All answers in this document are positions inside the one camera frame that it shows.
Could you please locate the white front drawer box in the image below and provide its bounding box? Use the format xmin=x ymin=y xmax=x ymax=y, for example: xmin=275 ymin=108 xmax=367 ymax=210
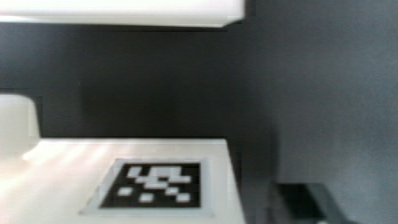
xmin=0 ymin=94 xmax=244 ymax=224

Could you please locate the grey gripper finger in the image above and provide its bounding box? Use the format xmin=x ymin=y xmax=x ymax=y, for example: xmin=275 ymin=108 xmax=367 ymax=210
xmin=271 ymin=183 xmax=349 ymax=224

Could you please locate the white drawer cabinet frame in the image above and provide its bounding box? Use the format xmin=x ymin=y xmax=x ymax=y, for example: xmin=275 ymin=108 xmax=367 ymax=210
xmin=0 ymin=0 xmax=244 ymax=28

